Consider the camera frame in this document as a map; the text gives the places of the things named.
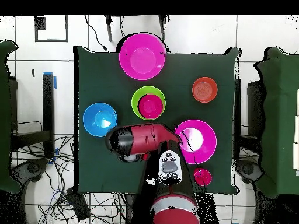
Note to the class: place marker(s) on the small crimson bowl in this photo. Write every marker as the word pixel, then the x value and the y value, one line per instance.
pixel 150 106

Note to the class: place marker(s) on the blue bowl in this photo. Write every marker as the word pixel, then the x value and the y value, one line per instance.
pixel 100 119

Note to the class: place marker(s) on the large pink bowl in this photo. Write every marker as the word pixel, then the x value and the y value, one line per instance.
pixel 142 56
pixel 205 140

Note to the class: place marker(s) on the green bowl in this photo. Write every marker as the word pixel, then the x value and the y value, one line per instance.
pixel 140 93

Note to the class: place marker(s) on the orange bowl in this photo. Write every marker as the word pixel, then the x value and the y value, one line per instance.
pixel 204 89

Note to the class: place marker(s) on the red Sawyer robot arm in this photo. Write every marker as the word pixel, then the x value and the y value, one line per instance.
pixel 149 137

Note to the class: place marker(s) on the crimson cup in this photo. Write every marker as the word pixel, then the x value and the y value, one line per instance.
pixel 203 177

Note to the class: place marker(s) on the black power brick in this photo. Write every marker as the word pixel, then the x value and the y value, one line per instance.
pixel 78 205

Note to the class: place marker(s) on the dark green table cloth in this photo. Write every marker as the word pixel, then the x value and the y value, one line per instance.
pixel 186 67

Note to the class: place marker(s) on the black stand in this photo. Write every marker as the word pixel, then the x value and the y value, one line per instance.
pixel 237 105
pixel 48 105

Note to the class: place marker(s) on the blue tape piece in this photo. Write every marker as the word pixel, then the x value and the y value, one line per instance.
pixel 55 82

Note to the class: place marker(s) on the black tripod leg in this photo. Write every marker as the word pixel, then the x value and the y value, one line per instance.
pixel 162 28
pixel 108 30

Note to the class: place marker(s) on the neighbouring green covered table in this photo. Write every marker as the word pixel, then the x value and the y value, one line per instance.
pixel 4 116
pixel 280 116

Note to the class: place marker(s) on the black square floor frame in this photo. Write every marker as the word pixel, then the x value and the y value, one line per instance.
pixel 40 23

